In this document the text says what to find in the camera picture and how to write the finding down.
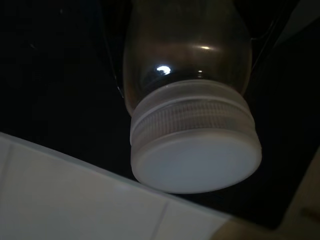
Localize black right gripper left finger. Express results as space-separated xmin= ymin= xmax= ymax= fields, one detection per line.
xmin=98 ymin=0 xmax=131 ymax=99

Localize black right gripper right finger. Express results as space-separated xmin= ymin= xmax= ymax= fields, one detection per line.
xmin=246 ymin=0 xmax=278 ymax=71

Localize clear bottle wide white cap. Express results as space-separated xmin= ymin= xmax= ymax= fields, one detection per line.
xmin=123 ymin=0 xmax=264 ymax=195

